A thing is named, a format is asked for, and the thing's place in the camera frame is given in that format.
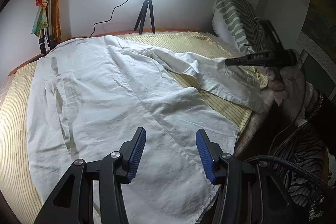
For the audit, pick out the folded silver tripod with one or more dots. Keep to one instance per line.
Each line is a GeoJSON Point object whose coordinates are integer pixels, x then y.
{"type": "Point", "coordinates": [46, 34]}

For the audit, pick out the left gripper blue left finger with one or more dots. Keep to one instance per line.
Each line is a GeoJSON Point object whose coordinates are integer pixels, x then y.
{"type": "Point", "coordinates": [131, 155]}

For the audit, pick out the right gloved hand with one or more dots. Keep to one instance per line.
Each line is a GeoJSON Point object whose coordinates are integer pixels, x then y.
{"type": "Point", "coordinates": [293, 93]}

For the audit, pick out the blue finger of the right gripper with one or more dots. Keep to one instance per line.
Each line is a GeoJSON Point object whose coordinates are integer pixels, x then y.
{"type": "Point", "coordinates": [253, 59]}

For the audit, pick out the pink checked mattress cover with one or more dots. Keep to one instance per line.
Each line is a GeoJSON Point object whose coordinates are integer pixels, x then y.
{"type": "Point", "coordinates": [254, 123]}

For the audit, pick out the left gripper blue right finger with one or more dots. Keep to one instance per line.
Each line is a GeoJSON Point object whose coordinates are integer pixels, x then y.
{"type": "Point", "coordinates": [210, 154]}

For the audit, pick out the white shirt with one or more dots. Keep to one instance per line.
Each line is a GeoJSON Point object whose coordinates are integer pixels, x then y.
{"type": "Point", "coordinates": [88, 96]}

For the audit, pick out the colourful cloth on wall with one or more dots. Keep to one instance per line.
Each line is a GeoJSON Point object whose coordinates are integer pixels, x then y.
{"type": "Point", "coordinates": [40, 21]}

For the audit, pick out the green patterned white pillow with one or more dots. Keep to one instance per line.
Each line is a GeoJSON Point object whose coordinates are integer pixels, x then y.
{"type": "Point", "coordinates": [236, 23]}

